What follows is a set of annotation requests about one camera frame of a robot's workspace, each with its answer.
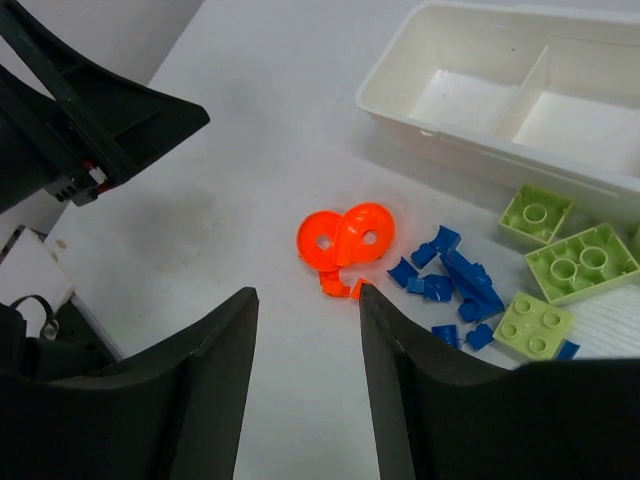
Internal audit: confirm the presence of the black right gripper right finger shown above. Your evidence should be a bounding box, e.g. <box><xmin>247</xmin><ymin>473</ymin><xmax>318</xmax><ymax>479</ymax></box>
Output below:
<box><xmin>359</xmin><ymin>285</ymin><xmax>639</xmax><ymax>479</ymax></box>

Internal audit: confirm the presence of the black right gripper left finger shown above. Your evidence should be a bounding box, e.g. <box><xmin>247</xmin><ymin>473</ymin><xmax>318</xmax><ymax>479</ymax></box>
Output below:
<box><xmin>1</xmin><ymin>287</ymin><xmax>259</xmax><ymax>479</ymax></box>

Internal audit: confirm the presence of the large blue arch lego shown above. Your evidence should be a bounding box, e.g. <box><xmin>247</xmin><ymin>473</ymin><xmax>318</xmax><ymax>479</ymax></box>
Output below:
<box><xmin>410</xmin><ymin>225</ymin><xmax>505</xmax><ymax>323</ymax></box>

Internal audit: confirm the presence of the green studded square lego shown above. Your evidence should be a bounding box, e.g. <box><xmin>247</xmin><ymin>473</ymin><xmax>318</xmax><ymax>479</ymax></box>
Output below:
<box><xmin>493</xmin><ymin>292</ymin><xmax>574</xmax><ymax>361</ymax></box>

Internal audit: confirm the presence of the orange dome lego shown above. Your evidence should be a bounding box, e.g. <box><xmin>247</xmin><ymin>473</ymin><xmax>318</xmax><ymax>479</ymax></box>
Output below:
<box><xmin>296</xmin><ymin>210</ymin><xmax>349</xmax><ymax>272</ymax></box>
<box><xmin>333</xmin><ymin>202</ymin><xmax>395</xmax><ymax>267</ymax></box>

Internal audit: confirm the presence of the green long lego upside-down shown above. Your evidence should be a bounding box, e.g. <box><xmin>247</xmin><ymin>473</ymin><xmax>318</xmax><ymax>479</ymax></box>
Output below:
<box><xmin>524</xmin><ymin>223</ymin><xmax>639</xmax><ymax>306</ymax></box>

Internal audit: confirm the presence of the green square lego upside-down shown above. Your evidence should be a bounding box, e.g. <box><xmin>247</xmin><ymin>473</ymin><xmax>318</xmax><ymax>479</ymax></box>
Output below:
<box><xmin>498</xmin><ymin>184</ymin><xmax>574</xmax><ymax>248</ymax></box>

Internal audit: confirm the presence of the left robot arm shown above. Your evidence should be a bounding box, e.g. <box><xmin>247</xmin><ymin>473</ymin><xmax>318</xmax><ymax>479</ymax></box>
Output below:
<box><xmin>1</xmin><ymin>1</ymin><xmax>210</xmax><ymax>211</ymax></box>

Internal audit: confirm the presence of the blue lego tile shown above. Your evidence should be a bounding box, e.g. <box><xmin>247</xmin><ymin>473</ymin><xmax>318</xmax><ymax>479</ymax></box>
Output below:
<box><xmin>465</xmin><ymin>324</ymin><xmax>494</xmax><ymax>351</ymax></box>

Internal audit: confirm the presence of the small orange lego tile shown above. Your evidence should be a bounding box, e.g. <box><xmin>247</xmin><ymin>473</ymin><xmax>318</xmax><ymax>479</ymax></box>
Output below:
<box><xmin>350</xmin><ymin>278</ymin><xmax>369</xmax><ymax>300</ymax></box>

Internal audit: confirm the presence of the small blue lego piece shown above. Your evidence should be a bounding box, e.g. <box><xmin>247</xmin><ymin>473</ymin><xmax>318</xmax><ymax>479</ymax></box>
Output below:
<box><xmin>387</xmin><ymin>257</ymin><xmax>418</xmax><ymax>289</ymax></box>

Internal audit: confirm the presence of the small orange lego piece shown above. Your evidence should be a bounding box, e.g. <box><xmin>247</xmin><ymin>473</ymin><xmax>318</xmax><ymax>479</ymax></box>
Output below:
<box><xmin>319</xmin><ymin>269</ymin><xmax>351</xmax><ymax>298</ymax></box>

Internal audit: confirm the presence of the white three-compartment plastic tray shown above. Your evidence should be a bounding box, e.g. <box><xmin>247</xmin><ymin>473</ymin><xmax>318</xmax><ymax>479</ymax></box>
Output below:
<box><xmin>356</xmin><ymin>1</ymin><xmax>639</xmax><ymax>204</ymax></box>

